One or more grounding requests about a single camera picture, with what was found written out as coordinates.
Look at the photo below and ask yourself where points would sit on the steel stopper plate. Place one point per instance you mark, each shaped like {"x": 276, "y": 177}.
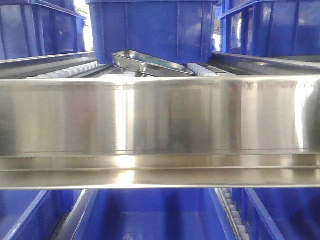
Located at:
{"x": 134, "y": 61}

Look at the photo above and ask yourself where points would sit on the blue bin lower right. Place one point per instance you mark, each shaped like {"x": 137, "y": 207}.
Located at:
{"x": 279, "y": 213}

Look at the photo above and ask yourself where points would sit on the blue bin lower left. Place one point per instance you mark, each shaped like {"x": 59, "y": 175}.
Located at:
{"x": 34, "y": 214}

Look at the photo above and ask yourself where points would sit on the blue bin upper centre back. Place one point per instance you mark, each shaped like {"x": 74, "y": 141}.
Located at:
{"x": 180, "y": 31}

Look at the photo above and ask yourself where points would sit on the stainless steel left shelf rail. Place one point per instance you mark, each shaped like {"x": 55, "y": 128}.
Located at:
{"x": 124, "y": 132}

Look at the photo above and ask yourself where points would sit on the white roller track lower right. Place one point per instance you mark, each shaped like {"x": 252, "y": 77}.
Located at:
{"x": 232, "y": 213}

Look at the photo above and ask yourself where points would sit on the blue bin lower centre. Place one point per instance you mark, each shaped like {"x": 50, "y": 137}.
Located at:
{"x": 155, "y": 214}

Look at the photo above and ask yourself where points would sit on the white roller track upper left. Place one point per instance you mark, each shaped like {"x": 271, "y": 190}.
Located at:
{"x": 68, "y": 72}

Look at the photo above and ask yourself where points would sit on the blue bin upper right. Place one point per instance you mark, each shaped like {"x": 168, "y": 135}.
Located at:
{"x": 270, "y": 28}

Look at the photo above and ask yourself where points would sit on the metal divider rail lower left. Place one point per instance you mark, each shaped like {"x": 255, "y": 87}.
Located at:
{"x": 69, "y": 225}

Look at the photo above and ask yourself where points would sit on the white roller track upper right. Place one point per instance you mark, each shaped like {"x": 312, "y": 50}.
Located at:
{"x": 200, "y": 70}

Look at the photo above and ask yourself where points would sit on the blue bin upper left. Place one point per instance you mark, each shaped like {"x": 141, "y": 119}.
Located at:
{"x": 35, "y": 28}

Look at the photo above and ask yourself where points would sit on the blue bin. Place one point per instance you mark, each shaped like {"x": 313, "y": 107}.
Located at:
{"x": 155, "y": 214}
{"x": 34, "y": 214}
{"x": 270, "y": 28}
{"x": 180, "y": 31}
{"x": 279, "y": 213}
{"x": 35, "y": 28}

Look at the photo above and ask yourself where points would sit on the white roller track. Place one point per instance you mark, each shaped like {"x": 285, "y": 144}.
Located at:
{"x": 232, "y": 213}
{"x": 200, "y": 70}
{"x": 68, "y": 72}

